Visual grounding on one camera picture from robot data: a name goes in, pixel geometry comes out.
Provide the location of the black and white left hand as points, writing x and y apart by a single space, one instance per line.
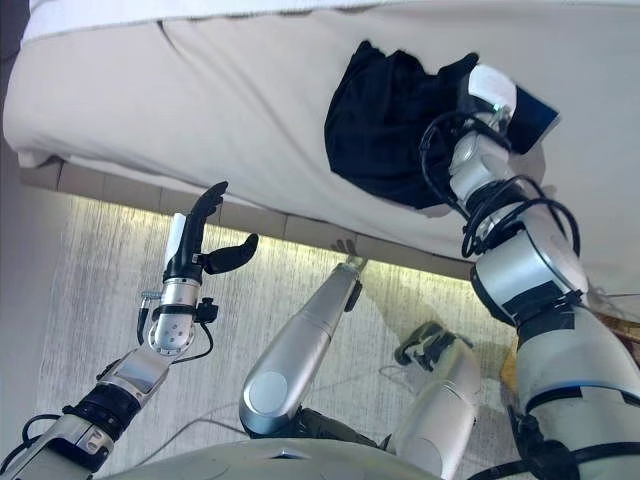
187 245

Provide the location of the black and white right hand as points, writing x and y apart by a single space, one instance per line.
487 90

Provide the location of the black garment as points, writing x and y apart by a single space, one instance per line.
380 125

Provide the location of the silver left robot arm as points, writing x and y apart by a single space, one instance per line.
135 370

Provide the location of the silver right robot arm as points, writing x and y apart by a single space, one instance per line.
530 270

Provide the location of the large bed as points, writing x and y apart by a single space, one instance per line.
200 110

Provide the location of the brown wicker basket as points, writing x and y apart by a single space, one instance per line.
625 330

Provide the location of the grey striped rug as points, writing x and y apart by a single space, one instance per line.
100 300

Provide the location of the grey robot torso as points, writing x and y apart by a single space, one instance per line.
240 462

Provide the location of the white duvet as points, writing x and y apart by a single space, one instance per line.
150 15

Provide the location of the dark right wrist camera box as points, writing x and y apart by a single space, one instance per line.
535 120

